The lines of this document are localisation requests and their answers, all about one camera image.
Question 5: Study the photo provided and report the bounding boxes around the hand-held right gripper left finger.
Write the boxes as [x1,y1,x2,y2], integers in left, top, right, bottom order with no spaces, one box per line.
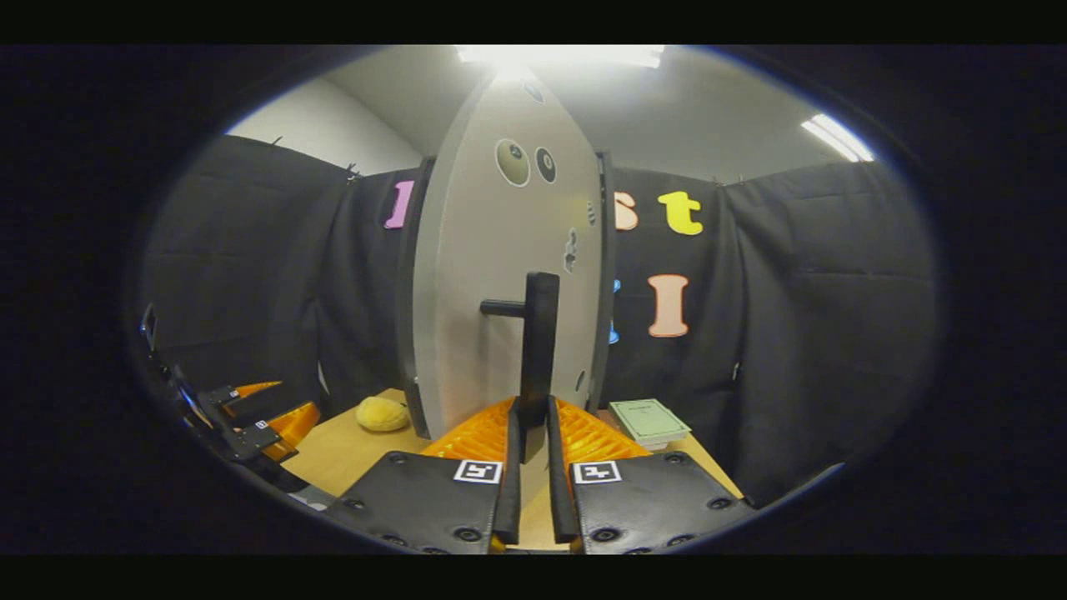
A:
[323,397,523,555]

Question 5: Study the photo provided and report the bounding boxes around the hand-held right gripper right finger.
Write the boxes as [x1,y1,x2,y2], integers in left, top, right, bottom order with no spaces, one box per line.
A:
[546,397,755,555]

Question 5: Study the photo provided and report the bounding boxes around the grey cabinet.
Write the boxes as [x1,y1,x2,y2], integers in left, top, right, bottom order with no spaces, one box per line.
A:
[396,148,618,440]

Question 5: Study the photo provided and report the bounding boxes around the black door handle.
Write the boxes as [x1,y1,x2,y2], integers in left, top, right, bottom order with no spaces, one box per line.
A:
[480,272,561,464]

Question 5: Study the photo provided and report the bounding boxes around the grey cabinet door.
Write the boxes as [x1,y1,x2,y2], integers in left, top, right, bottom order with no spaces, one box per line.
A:
[413,71,605,440]

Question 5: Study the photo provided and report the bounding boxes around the green notebook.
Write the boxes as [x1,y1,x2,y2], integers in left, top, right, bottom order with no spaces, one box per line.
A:
[609,398,693,451]

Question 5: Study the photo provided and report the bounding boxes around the yellow plush toy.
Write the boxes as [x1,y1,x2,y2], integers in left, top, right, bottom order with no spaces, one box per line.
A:
[356,396,411,433]

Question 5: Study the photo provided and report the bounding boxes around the black backdrop cloth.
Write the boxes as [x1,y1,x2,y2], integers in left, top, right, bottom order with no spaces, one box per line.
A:
[138,135,939,509]

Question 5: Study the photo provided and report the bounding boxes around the narrow ceiling light panel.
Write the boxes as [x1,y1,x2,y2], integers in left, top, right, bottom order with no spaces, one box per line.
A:
[800,113,876,163]

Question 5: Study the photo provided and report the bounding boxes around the wide ceiling light panel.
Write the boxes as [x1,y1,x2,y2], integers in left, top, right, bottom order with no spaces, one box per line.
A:
[454,45,666,72]

